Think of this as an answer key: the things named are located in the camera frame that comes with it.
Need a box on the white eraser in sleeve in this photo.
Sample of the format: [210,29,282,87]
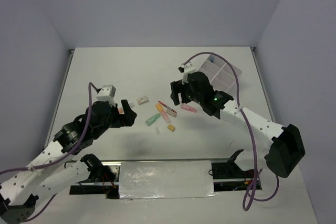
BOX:
[166,109,177,118]

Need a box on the white right storage container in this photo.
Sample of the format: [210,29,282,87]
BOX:
[211,62,237,97]

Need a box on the silver foil covered panel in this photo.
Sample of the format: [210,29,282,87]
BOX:
[119,161,216,199]

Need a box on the white storage container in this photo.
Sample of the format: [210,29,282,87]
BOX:
[199,54,226,82]
[211,62,237,97]

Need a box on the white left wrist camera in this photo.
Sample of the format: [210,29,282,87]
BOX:
[96,85,116,106]

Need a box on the white left storage container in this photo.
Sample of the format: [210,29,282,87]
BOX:
[199,54,226,82]

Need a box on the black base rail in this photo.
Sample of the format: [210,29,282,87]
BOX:
[69,158,254,200]

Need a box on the yellow pink highlighter marker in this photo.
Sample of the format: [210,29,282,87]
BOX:
[155,103,171,124]

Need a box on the yellow eraser block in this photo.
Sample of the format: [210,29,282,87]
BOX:
[167,124,175,132]

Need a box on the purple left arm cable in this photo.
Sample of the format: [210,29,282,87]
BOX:
[0,82,100,222]

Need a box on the white staples box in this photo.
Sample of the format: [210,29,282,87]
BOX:
[136,96,149,105]

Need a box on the pink correction tape dispenser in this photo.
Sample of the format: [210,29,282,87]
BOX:
[181,104,197,113]

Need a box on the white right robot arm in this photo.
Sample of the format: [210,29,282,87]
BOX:
[170,71,306,178]

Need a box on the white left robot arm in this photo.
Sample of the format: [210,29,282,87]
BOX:
[1,100,137,223]

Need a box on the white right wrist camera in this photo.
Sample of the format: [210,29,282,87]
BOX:
[178,62,196,84]

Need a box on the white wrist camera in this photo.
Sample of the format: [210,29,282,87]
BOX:
[96,85,116,106]
[178,62,196,84]

